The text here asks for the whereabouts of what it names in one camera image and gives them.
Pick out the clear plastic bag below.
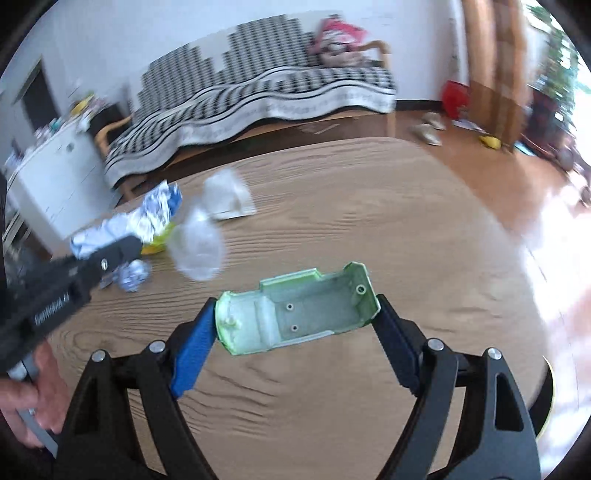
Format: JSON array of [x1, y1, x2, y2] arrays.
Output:
[[168, 208, 227, 282]]

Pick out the dark red plant pot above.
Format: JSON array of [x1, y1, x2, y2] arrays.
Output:
[[522, 88, 574, 158]]

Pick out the sofa with striped blanket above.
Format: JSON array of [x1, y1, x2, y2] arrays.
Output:
[[104, 14, 398, 188]]

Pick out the pink cartoon cushion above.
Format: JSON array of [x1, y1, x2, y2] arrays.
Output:
[[309, 16, 370, 66]]

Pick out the flat brown cardboard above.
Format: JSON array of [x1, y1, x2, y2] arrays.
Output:
[[300, 121, 356, 136]]

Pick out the red bag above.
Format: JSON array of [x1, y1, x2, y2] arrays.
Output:
[[441, 80, 472, 119]]

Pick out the yellow green snack wrapper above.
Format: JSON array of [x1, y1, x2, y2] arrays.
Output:
[[141, 226, 174, 257]]

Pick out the crumpled patterned paper ball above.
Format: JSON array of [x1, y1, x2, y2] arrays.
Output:
[[113, 258, 151, 292]]

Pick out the person's left hand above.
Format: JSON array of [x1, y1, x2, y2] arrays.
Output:
[[0, 344, 70, 446]]

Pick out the clutter of small bottles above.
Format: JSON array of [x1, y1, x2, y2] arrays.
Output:
[[34, 92, 100, 139]]

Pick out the green potted plants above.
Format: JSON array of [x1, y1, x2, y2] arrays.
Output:
[[526, 4, 583, 116]]

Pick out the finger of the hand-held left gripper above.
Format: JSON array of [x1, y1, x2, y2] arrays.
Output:
[[69, 235, 143, 289]]

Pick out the green toy car shell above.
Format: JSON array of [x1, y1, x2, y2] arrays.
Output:
[[215, 261, 382, 356]]

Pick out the brown orange curtain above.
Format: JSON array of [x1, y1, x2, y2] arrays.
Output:
[[462, 0, 530, 145]]

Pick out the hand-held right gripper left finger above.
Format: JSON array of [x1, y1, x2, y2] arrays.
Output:
[[54, 296, 218, 480]]

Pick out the silver blue foil wrapper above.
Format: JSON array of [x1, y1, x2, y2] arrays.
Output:
[[136, 180, 184, 245]]

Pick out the white crumpled paper bag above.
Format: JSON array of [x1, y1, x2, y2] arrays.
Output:
[[203, 168, 257, 220]]

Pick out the black box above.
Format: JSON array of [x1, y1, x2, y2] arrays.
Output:
[[92, 104, 134, 145]]

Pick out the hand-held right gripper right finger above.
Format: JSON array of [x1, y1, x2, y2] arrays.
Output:
[[372, 294, 542, 480]]

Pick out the white cabinet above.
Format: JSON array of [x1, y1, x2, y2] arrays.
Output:
[[2, 122, 116, 241]]

